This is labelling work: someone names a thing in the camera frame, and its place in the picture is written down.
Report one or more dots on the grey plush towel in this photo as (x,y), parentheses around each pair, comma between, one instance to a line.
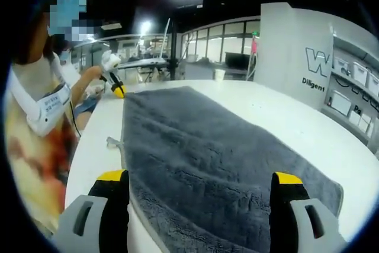
(207,161)

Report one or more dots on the black-legged work table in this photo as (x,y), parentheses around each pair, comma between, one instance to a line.
(142,62)

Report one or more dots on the person's leg in jeans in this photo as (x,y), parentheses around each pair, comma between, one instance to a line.
(86,108)

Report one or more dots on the white slanted pole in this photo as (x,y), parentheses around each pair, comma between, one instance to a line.
(165,38)

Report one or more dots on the black upright pole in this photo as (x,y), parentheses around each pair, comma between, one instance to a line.
(173,48)

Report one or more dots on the white worn chest device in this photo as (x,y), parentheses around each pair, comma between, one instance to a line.
(44,113)

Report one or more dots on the white plastic tub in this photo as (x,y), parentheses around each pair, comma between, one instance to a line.
(192,58)

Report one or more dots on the person's head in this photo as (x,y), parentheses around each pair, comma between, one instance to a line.
(32,45)

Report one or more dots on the person's torso in patterned shirt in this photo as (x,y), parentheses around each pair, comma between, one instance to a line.
(32,158)

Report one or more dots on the grey counter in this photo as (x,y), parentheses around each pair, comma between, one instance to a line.
(207,72)

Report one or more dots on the white paper cup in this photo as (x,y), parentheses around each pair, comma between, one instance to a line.
(219,75)

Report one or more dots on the small white carton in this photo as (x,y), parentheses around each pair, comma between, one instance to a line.
(354,118)
(364,124)

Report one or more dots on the black monitor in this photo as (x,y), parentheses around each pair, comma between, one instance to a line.
(237,60)

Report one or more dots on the large white storage bin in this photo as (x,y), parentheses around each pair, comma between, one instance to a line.
(341,103)

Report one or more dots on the pink hanging cloth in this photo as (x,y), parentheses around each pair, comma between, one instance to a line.
(254,46)

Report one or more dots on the white lidded storage bin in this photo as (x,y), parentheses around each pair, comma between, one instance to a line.
(373,84)
(341,64)
(360,73)

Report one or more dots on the grey metal shelving unit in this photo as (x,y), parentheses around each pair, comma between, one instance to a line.
(364,54)

